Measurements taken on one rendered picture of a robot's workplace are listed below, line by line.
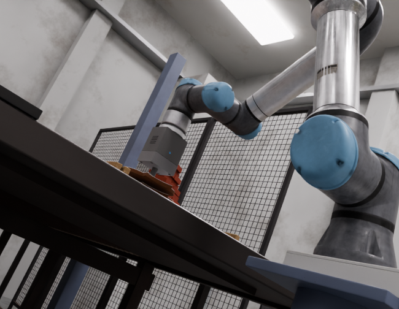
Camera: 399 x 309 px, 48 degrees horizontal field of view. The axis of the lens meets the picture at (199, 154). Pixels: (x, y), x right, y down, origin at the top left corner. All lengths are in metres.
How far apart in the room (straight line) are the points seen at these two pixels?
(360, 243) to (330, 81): 0.30
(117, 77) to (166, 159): 5.75
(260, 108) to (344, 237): 0.47
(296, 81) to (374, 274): 0.56
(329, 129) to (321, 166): 0.07
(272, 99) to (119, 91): 5.77
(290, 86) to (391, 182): 0.40
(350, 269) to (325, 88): 0.33
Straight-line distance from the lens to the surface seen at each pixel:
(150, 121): 3.21
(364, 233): 0.85
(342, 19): 0.98
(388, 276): 0.77
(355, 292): 0.73
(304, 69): 1.16
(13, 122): 0.75
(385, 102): 6.13
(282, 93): 1.17
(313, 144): 0.78
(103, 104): 6.71
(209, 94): 1.12
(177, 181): 2.12
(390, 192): 0.89
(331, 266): 0.82
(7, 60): 6.23
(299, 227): 5.97
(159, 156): 1.14
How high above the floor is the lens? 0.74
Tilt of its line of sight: 18 degrees up
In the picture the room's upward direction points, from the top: 23 degrees clockwise
